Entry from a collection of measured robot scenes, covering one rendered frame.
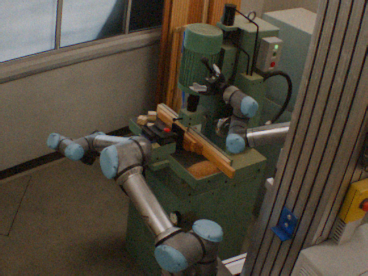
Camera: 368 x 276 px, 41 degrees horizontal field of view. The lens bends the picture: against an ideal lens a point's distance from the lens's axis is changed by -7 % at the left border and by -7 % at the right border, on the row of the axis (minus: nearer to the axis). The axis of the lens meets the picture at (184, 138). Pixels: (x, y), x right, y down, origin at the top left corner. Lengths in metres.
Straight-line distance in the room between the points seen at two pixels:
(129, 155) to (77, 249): 1.43
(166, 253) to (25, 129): 2.07
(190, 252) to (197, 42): 0.98
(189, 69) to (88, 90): 1.56
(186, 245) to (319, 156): 0.60
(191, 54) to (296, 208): 1.00
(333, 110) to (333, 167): 0.17
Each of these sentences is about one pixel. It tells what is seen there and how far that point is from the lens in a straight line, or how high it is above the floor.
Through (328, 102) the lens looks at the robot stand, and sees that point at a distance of 1.51.
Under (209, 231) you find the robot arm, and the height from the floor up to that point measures 1.05.
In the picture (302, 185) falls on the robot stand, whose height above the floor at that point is 1.39.
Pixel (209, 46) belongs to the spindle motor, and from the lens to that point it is 2.36.
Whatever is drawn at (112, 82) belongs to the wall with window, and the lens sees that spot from 3.97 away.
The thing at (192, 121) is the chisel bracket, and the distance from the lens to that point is 2.59.
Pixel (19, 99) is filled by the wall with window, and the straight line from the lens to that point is 3.53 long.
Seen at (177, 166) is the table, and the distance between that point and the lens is 2.50.
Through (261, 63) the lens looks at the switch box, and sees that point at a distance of 2.56.
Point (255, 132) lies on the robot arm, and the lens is 2.03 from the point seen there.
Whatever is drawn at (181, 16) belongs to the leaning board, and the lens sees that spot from 3.96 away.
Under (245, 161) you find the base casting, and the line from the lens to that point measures 2.79.
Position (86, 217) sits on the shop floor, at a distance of 3.49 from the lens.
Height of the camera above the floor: 2.29
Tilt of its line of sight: 31 degrees down
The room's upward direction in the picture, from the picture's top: 9 degrees clockwise
